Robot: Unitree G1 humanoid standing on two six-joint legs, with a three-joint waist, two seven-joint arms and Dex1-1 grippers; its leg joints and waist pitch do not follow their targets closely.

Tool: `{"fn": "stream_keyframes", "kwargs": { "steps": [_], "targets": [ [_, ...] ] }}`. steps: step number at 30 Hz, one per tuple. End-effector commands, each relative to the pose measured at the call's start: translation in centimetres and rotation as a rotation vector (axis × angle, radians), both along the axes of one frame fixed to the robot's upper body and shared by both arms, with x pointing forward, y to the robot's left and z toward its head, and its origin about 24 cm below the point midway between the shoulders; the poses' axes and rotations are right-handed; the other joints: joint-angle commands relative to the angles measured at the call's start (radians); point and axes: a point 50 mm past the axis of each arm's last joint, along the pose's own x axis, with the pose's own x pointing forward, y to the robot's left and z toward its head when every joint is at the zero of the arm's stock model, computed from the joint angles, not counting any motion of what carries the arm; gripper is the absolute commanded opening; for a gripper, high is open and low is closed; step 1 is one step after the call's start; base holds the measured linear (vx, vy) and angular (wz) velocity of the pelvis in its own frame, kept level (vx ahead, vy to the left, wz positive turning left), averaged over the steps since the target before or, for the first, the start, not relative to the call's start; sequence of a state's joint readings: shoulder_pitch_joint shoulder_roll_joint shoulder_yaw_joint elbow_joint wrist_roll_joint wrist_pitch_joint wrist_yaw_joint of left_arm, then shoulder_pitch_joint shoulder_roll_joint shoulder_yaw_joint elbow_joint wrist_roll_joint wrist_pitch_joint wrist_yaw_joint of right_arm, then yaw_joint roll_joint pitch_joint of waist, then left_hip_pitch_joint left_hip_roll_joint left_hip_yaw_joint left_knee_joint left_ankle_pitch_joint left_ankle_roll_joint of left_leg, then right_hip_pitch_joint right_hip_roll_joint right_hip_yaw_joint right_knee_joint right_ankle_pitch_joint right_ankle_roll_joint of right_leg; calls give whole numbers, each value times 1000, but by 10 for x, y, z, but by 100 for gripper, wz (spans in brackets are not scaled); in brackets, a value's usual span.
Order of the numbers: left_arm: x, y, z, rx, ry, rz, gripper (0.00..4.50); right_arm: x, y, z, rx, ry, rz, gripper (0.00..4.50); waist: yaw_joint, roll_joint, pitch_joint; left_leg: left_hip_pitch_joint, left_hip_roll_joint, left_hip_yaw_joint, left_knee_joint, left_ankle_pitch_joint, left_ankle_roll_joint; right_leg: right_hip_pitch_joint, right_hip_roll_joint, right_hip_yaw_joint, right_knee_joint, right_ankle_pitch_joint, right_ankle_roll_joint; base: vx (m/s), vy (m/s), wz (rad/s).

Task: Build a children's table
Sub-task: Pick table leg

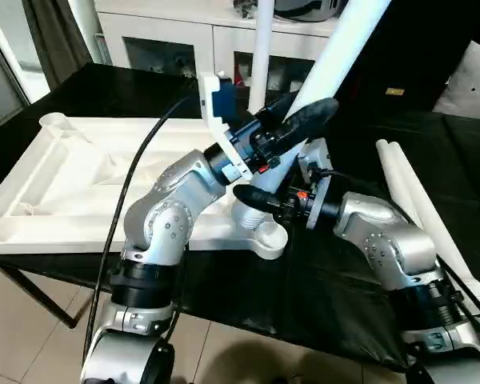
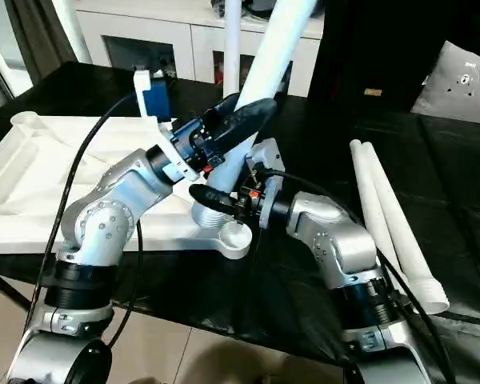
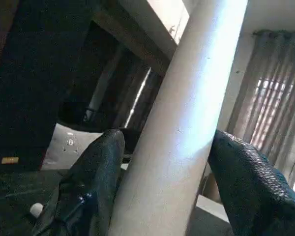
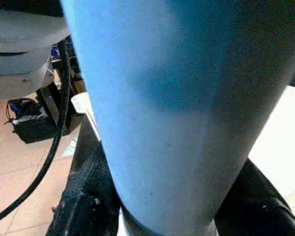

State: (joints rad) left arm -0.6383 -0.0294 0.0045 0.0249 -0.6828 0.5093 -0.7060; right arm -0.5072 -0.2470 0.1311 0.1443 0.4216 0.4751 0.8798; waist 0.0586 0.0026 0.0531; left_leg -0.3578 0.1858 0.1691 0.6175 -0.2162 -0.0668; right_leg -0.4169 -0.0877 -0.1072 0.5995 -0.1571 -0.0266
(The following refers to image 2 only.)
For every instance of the white plastic table leg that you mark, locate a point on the white plastic table leg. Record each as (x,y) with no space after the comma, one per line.
(232,48)
(368,188)
(400,224)
(270,68)

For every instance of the white plastic table top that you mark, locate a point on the white plastic table top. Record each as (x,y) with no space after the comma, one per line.
(64,208)

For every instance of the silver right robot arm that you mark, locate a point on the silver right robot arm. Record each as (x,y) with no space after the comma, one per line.
(336,248)

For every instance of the white glass-door cabinet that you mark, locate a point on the white glass-door cabinet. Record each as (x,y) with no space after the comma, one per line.
(144,28)

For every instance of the dark grey curtain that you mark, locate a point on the dark grey curtain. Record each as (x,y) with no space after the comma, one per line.
(40,36)

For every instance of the black table mat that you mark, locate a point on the black table mat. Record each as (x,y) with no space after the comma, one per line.
(444,180)

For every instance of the white pillow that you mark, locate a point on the white pillow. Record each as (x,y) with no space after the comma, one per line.
(460,92)

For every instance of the black metal table leg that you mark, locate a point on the black metal table leg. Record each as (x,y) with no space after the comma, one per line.
(8,292)

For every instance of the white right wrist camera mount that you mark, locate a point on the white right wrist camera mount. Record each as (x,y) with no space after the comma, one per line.
(270,156)

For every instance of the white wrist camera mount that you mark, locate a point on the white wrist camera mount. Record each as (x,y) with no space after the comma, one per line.
(270,156)
(144,88)

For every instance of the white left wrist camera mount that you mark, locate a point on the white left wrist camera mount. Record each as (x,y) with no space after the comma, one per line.
(144,88)

